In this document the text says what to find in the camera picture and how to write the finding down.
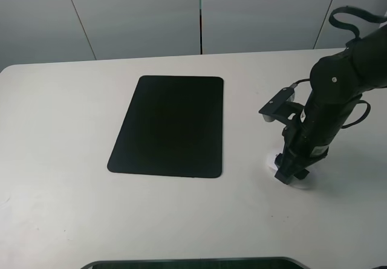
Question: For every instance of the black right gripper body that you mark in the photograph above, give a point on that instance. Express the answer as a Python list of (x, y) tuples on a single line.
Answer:
[(317, 126)]

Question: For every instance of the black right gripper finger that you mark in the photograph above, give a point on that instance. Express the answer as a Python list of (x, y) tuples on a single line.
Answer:
[(301, 175), (288, 165)]

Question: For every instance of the white wireless computer mouse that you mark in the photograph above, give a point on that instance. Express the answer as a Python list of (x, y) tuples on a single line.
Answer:
[(308, 183)]

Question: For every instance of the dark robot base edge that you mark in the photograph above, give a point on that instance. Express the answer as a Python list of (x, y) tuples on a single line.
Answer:
[(277, 262)]

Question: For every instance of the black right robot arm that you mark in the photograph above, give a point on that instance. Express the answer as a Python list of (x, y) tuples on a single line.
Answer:
[(337, 84)]

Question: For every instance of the black rectangular mouse pad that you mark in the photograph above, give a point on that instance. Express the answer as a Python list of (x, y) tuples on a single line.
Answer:
[(173, 127)]

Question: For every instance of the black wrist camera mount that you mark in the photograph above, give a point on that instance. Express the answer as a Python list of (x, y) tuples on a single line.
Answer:
[(281, 107)]

